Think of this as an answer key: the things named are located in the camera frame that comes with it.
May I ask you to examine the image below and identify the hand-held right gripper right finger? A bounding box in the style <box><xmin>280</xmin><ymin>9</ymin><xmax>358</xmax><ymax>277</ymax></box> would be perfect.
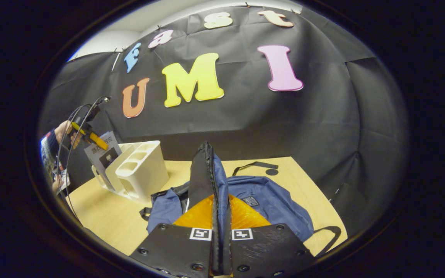
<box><xmin>221</xmin><ymin>193</ymin><xmax>316</xmax><ymax>278</ymax></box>

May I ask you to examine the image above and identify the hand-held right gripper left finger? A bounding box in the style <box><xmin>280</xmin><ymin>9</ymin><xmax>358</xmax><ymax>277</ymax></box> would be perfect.
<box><xmin>129</xmin><ymin>194</ymin><xmax>222</xmax><ymax>278</ymax></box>

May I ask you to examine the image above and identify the grey book with black print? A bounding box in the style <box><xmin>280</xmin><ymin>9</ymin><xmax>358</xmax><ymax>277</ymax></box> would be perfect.
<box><xmin>84</xmin><ymin>131</ymin><xmax>123</xmax><ymax>179</ymax></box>

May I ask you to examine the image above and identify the blue schoolbag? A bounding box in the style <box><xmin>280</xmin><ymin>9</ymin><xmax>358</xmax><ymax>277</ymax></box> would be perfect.
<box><xmin>139</xmin><ymin>141</ymin><xmax>342</xmax><ymax>258</ymax></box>

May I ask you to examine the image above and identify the white plastic bookshelf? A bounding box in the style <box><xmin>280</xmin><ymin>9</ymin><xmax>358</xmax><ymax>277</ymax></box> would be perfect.
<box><xmin>92</xmin><ymin>140</ymin><xmax>169</xmax><ymax>204</ymax></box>

